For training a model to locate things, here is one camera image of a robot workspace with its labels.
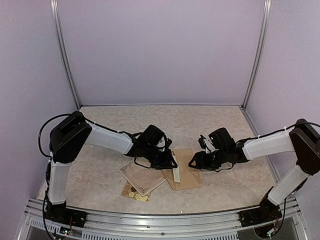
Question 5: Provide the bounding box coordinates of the front aluminium rail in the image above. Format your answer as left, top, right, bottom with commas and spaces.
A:
24, 204, 301, 240

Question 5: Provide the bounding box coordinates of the round sticker sheet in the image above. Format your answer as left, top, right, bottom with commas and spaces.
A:
121, 181, 151, 202

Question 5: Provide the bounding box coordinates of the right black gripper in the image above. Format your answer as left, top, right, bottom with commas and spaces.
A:
188, 147, 228, 171

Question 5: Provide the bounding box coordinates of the right aluminium frame post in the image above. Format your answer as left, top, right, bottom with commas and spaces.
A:
241, 0, 272, 112

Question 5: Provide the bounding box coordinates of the aluminium frame post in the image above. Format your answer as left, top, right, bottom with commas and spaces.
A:
241, 0, 272, 112
50, 0, 82, 110

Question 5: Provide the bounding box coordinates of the ornate bordered letter paper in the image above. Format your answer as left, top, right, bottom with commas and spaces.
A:
118, 160, 167, 197

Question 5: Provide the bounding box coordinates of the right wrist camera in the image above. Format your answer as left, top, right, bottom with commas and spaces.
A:
198, 134, 215, 154

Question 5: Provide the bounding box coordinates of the left aluminium frame post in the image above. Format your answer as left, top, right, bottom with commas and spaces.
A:
50, 0, 82, 110

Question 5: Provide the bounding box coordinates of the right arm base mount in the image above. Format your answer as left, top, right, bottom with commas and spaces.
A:
239, 198, 283, 227

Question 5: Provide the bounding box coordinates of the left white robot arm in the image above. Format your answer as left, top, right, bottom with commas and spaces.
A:
38, 110, 178, 223

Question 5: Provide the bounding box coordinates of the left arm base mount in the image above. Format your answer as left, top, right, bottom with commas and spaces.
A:
44, 202, 88, 228

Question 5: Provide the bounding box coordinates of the brown kraft envelope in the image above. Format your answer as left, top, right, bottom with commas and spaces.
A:
162, 148, 203, 191

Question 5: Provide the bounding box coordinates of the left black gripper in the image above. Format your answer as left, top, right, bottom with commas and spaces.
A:
143, 144, 178, 170

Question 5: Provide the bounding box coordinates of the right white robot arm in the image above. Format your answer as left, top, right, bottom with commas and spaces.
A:
188, 118, 320, 222

